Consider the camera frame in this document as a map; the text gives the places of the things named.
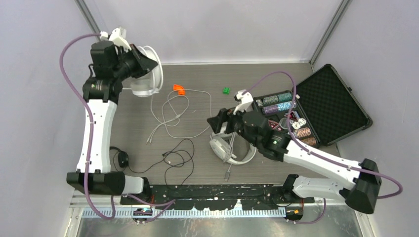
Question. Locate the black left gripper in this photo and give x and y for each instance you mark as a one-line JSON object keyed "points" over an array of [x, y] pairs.
{"points": [[146, 64]]}

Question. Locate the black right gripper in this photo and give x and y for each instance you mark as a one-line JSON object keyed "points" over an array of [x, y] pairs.
{"points": [[216, 122]]}

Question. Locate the small white headphones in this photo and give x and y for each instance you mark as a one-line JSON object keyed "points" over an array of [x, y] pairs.
{"points": [[149, 75]]}

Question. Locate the large white grey headphones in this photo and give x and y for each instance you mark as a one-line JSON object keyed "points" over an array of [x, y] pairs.
{"points": [[222, 145]]}

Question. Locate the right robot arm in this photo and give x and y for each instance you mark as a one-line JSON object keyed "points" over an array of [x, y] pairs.
{"points": [[355, 183]]}

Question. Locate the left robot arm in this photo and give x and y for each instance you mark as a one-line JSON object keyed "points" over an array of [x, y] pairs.
{"points": [[111, 65]]}

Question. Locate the black on-ear headphones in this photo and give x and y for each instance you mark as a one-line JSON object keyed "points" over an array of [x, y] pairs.
{"points": [[123, 158]]}

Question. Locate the green toy brick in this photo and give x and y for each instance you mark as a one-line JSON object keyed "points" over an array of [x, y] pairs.
{"points": [[226, 91]]}

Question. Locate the orange curved plastic piece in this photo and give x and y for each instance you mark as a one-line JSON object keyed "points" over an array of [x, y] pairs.
{"points": [[179, 89]]}

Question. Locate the purple poker chip row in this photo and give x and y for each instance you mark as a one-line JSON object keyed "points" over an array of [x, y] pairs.
{"points": [[270, 109]]}

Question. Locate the clear round dealer button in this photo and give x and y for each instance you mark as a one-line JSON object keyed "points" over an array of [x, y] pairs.
{"points": [[284, 123]]}

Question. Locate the blue poker chip row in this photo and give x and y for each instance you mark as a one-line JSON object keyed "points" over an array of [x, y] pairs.
{"points": [[286, 105]]}

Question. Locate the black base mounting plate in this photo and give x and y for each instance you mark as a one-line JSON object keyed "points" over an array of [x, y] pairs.
{"points": [[222, 197]]}

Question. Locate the red black triangular button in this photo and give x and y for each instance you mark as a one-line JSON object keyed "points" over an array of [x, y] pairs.
{"points": [[293, 115]]}

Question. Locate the white ten poker chip stack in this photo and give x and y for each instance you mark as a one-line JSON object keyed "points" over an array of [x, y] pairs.
{"points": [[301, 122]]}

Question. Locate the black poker chip case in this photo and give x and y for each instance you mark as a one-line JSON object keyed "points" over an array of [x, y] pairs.
{"points": [[325, 101]]}

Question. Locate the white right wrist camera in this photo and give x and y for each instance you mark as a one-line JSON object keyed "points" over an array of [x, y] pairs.
{"points": [[244, 99]]}

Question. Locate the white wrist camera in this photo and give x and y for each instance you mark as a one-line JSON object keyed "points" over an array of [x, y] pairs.
{"points": [[118, 37], [244, 99]]}

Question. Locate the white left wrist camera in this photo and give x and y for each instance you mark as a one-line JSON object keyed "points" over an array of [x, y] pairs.
{"points": [[118, 37]]}

